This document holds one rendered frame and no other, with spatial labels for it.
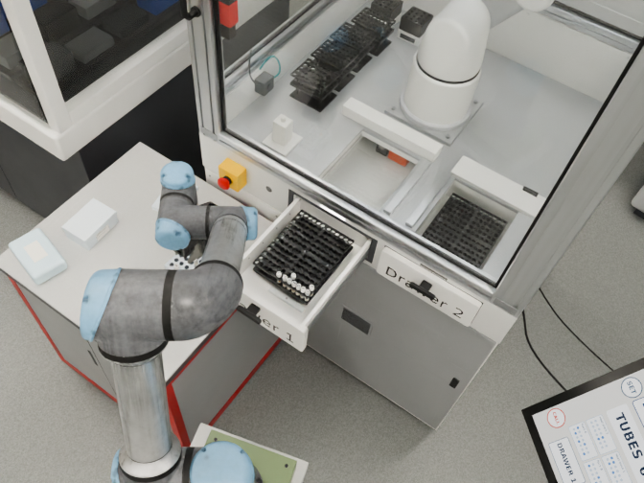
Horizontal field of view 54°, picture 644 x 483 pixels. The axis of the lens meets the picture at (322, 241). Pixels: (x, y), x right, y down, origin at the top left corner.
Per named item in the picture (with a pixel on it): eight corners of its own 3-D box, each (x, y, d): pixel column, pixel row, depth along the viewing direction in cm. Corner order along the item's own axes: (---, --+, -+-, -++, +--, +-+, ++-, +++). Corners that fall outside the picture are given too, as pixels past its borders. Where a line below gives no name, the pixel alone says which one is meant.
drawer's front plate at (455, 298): (468, 327, 166) (479, 308, 157) (376, 271, 174) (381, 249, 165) (471, 323, 167) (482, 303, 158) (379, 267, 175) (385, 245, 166)
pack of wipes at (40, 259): (69, 268, 174) (65, 260, 170) (37, 287, 170) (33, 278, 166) (42, 234, 180) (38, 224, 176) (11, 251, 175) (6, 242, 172)
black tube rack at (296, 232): (306, 310, 164) (308, 297, 158) (252, 275, 168) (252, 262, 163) (352, 253, 175) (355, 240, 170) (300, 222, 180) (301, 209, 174)
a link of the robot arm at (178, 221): (203, 233, 132) (208, 192, 138) (149, 232, 131) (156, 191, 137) (207, 253, 138) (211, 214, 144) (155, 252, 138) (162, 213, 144)
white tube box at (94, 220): (88, 251, 177) (84, 241, 173) (65, 237, 180) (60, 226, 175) (119, 221, 184) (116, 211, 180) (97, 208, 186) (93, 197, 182)
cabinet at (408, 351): (434, 440, 231) (502, 347, 166) (218, 294, 259) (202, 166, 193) (535, 265, 280) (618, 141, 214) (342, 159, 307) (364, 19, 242)
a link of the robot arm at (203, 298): (241, 289, 95) (258, 193, 140) (169, 288, 94) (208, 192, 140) (242, 355, 99) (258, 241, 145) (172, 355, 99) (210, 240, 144)
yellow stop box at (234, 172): (237, 195, 183) (236, 178, 177) (218, 183, 185) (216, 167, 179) (247, 184, 186) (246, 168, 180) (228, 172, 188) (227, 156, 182)
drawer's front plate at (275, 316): (302, 353, 159) (304, 333, 150) (213, 292, 166) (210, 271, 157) (306, 347, 160) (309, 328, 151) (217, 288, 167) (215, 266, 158)
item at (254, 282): (301, 341, 159) (302, 330, 154) (221, 288, 166) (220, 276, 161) (381, 238, 179) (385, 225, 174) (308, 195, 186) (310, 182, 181)
